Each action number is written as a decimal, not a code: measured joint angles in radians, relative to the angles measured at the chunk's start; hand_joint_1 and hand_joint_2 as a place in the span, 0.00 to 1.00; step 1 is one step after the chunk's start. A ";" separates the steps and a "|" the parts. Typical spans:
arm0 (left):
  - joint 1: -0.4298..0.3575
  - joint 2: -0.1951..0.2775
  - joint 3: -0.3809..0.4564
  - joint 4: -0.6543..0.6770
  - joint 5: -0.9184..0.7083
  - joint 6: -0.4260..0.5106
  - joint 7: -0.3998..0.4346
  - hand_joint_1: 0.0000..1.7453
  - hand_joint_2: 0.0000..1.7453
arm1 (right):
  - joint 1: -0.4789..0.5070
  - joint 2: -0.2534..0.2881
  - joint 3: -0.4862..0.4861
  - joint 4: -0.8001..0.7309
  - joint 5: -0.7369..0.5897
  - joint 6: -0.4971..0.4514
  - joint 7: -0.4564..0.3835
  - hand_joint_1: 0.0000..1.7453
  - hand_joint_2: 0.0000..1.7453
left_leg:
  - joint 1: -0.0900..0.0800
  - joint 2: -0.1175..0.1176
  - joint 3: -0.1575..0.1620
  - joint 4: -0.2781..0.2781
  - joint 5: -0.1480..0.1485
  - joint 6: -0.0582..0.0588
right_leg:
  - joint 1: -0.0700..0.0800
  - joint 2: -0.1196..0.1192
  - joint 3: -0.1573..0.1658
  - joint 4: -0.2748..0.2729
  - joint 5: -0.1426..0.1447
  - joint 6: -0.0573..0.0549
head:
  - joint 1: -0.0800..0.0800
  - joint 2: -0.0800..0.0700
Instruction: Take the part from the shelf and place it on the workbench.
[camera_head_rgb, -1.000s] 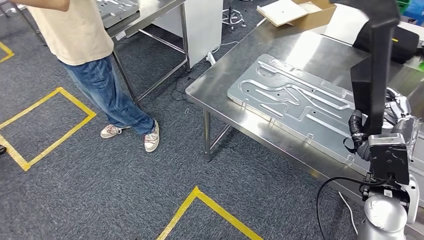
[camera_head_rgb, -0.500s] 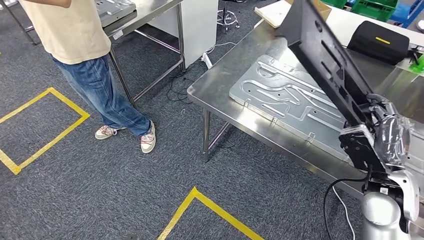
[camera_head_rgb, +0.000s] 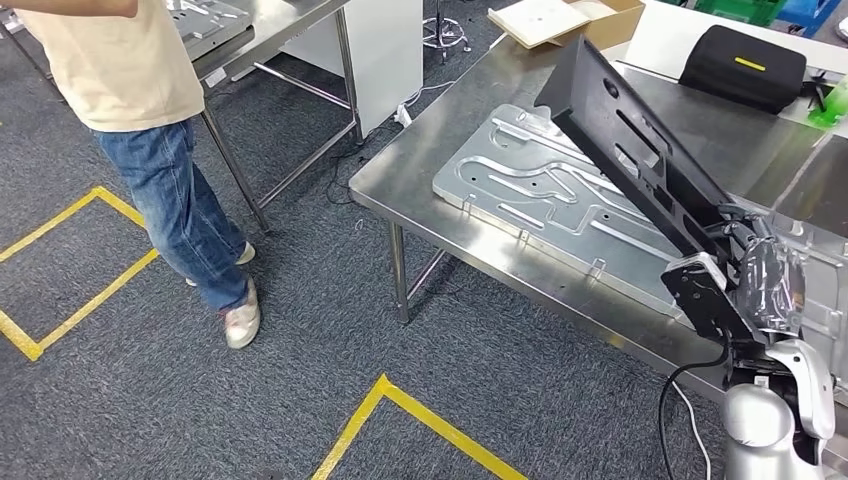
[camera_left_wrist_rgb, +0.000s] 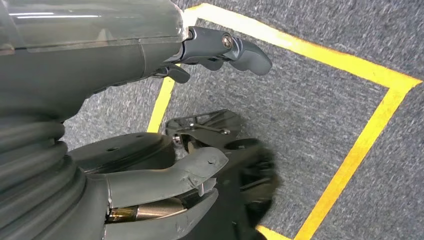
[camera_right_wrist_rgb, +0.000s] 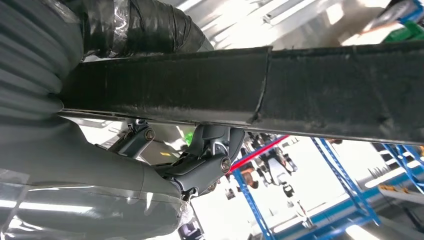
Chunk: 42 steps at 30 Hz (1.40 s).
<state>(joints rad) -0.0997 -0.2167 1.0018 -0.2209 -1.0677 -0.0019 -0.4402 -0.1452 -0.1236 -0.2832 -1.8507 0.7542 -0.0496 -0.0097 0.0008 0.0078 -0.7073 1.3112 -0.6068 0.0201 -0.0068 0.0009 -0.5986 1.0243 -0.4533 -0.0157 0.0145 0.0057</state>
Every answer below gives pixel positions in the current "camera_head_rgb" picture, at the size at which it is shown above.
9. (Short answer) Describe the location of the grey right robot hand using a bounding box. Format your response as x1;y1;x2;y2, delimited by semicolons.
703;202;807;338

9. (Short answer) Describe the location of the black plastic plate frame part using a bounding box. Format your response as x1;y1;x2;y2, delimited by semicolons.
533;34;743;266

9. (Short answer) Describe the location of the large silver stamped metal part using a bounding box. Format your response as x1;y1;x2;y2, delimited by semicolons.
761;211;848;409

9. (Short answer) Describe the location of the stainless steel workbench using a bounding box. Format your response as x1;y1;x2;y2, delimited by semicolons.
349;36;848;480

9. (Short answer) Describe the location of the green plastic object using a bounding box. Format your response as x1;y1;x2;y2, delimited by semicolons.
806;72;848;130

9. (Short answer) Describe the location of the black bag with yellow label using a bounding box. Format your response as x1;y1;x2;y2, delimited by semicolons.
678;25;809;116

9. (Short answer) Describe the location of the stamped metal sheet panel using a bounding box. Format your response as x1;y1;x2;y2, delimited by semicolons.
165;0;256;62
432;103;697;319

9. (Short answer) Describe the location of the white table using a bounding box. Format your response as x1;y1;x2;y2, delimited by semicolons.
622;0;848;87

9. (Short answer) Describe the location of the blue plastic crate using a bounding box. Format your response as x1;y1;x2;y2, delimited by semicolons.
776;0;843;38

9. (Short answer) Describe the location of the green plastic crate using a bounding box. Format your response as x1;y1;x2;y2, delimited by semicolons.
692;0;790;28

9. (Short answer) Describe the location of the cardboard box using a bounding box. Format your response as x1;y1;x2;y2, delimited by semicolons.
486;0;647;52

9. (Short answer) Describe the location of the white foam sheet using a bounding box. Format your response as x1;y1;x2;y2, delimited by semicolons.
488;0;593;50

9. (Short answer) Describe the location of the yellow floor tape square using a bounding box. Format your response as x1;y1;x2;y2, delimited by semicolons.
311;372;529;480
0;185;161;363

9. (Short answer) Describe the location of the chrome stool base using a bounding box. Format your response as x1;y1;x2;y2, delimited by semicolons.
421;0;473;66

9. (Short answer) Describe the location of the white panel board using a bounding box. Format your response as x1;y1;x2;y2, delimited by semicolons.
278;0;425;140

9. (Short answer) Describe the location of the stainless steel table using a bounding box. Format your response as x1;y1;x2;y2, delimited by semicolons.
165;0;367;234

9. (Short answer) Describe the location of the person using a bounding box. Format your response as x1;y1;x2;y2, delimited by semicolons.
0;0;262;350

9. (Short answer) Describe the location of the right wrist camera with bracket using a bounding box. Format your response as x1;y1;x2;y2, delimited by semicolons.
660;251;763;346

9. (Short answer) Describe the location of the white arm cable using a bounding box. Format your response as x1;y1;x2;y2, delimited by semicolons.
672;380;713;480

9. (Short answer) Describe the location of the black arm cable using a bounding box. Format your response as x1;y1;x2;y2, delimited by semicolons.
657;341;733;480

